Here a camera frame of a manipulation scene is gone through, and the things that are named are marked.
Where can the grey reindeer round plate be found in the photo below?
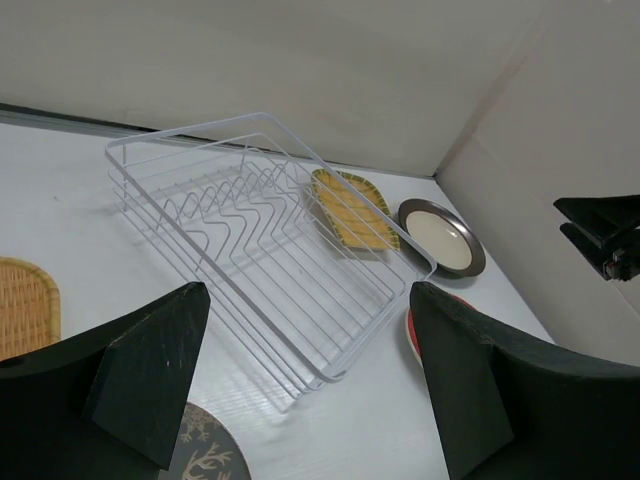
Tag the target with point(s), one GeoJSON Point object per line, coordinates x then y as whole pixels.
{"type": "Point", "coordinates": [203, 447]}

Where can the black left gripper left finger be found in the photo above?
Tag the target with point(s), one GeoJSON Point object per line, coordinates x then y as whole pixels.
{"type": "Point", "coordinates": [106, 403]}

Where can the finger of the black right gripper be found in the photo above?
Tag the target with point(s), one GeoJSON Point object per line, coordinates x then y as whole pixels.
{"type": "Point", "coordinates": [605, 231]}

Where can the cream plate with brown rim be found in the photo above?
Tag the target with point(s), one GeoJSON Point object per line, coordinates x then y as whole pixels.
{"type": "Point", "coordinates": [444, 236]}

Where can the orange woven square plate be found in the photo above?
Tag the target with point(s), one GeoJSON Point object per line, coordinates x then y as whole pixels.
{"type": "Point", "coordinates": [30, 308]}

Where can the yellow green-rimmed square plate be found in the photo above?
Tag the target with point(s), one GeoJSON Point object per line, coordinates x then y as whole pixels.
{"type": "Point", "coordinates": [356, 225]}

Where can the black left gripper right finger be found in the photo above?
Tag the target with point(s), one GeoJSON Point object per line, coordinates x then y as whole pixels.
{"type": "Point", "coordinates": [509, 405]}

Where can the red plate with teal flower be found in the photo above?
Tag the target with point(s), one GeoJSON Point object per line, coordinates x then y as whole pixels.
{"type": "Point", "coordinates": [412, 337]}

